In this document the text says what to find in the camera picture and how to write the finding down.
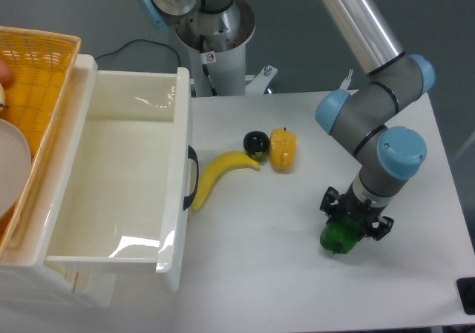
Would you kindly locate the black corner object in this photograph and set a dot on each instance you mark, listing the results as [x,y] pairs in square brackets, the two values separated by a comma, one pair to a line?
[465,286]

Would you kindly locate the yellow bell pepper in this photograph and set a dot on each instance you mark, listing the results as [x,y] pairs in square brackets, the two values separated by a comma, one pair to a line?
[282,149]

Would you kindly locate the white plastic drawer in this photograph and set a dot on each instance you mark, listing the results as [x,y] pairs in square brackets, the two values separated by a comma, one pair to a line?
[122,211]

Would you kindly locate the white plate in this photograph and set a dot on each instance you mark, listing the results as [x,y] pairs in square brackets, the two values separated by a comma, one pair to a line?
[15,165]

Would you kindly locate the green bell pepper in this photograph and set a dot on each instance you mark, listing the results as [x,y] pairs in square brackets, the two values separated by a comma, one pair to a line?
[341,235]

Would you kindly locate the white drawer cabinet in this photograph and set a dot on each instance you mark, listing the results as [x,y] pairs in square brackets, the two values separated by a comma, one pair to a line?
[26,275]

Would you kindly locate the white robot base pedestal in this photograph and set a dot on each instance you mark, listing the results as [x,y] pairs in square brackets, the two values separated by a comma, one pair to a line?
[219,55]

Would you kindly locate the orange woven basket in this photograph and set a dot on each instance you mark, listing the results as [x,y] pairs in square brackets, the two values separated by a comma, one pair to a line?
[42,63]

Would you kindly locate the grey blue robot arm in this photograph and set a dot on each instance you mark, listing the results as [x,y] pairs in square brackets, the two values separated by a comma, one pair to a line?
[389,157]

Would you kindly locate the red apple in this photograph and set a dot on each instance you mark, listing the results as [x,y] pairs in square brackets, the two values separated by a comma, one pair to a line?
[6,75]

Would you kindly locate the yellow banana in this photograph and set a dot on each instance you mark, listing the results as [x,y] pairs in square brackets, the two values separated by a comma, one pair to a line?
[219,166]

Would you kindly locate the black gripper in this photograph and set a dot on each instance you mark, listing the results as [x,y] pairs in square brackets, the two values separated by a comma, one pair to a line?
[374,226]

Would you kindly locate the dark purple eggplant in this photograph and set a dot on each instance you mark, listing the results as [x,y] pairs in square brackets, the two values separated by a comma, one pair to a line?
[256,144]

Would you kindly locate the black drawer handle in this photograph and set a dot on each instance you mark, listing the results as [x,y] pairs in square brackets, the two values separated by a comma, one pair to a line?
[189,199]

